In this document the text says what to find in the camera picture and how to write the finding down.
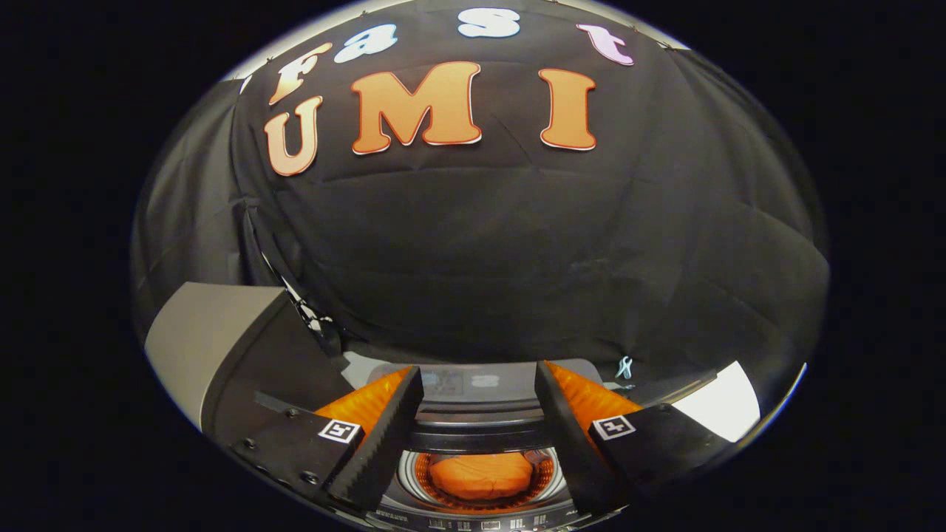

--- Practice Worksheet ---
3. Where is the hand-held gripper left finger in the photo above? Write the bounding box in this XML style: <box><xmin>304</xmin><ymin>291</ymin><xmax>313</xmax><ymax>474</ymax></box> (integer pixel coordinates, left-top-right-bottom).
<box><xmin>229</xmin><ymin>366</ymin><xmax>425</xmax><ymax>514</ymax></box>

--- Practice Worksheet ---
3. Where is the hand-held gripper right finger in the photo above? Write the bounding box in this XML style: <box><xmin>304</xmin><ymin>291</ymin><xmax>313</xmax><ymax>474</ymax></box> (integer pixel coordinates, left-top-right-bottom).
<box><xmin>534</xmin><ymin>360</ymin><xmax>734</xmax><ymax>517</ymax></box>

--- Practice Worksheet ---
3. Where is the orange polo shirt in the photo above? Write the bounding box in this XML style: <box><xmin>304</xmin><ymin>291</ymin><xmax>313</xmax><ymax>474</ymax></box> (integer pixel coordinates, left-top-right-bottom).
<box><xmin>429</xmin><ymin>452</ymin><xmax>535</xmax><ymax>500</ymax></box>

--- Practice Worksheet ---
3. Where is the grey washing machine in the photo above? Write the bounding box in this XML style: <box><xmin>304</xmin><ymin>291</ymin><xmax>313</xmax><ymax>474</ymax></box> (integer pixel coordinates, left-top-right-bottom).
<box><xmin>344</xmin><ymin>358</ymin><xmax>719</xmax><ymax>532</ymax></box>

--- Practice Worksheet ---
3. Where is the grey side table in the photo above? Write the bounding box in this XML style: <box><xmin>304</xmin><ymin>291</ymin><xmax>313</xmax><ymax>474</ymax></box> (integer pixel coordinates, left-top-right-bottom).
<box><xmin>144</xmin><ymin>282</ymin><xmax>357</xmax><ymax>446</ymax></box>

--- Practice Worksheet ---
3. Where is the black cable with clamp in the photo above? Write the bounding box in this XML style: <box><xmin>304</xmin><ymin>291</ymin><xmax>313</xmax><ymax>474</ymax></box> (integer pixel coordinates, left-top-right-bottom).
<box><xmin>246</xmin><ymin>211</ymin><xmax>342</xmax><ymax>357</ymax></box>

